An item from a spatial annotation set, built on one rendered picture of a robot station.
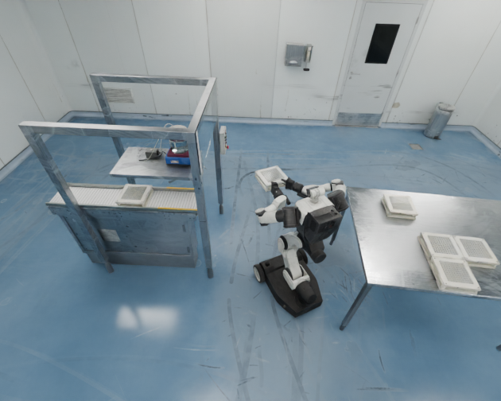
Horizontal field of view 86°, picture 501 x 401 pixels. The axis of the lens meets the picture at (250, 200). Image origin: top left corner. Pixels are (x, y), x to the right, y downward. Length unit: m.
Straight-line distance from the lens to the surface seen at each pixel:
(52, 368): 3.16
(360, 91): 5.93
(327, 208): 2.02
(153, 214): 2.53
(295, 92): 5.66
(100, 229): 3.02
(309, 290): 2.66
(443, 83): 6.51
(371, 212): 2.72
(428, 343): 3.28
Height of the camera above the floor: 2.63
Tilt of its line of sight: 43 degrees down
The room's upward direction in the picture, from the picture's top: 2 degrees clockwise
